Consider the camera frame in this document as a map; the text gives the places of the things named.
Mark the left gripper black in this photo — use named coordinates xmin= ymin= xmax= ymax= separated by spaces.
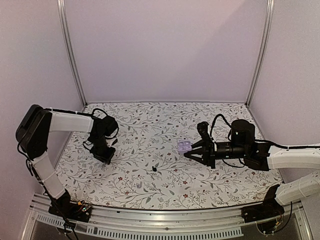
xmin=90 ymin=134 xmax=116 ymax=165

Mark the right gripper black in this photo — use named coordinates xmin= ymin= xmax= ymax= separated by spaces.
xmin=184 ymin=138 xmax=248 ymax=169

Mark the purple earbud charging case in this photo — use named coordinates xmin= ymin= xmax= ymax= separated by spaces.
xmin=177 ymin=140 xmax=193 ymax=155

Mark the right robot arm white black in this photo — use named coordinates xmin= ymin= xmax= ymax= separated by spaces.
xmin=177 ymin=119 xmax=320 ymax=218

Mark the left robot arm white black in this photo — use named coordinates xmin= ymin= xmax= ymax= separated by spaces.
xmin=15 ymin=104 xmax=119 ymax=217

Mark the floral table mat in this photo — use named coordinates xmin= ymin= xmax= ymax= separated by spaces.
xmin=56 ymin=102 xmax=282 ymax=210

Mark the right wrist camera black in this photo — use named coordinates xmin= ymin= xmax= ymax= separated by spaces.
xmin=197 ymin=121 xmax=214 ymax=144

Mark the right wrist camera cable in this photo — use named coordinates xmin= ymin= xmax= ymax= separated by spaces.
xmin=209 ymin=113 xmax=232 ymax=136

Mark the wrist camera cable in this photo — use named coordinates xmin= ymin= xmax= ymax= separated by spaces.
xmin=91 ymin=107 xmax=110 ymax=121
xmin=209 ymin=113 xmax=232 ymax=136

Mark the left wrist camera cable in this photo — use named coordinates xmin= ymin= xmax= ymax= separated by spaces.
xmin=91 ymin=107 xmax=110 ymax=121

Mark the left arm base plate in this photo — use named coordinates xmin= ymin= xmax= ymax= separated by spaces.
xmin=48 ymin=200 xmax=92 ymax=223

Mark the aluminium front rail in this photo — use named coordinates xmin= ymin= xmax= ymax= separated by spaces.
xmin=21 ymin=194 xmax=315 ymax=240

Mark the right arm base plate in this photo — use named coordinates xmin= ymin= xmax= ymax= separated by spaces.
xmin=241 ymin=184 xmax=285 ymax=235

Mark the left aluminium corner post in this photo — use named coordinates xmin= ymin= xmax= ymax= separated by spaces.
xmin=56 ymin=0 xmax=88 ymax=107

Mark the aluminium corner post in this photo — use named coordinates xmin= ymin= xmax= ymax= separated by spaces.
xmin=56 ymin=0 xmax=88 ymax=107
xmin=245 ymin=0 xmax=275 ymax=108

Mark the right aluminium corner post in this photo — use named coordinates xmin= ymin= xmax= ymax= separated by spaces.
xmin=245 ymin=0 xmax=275 ymax=108

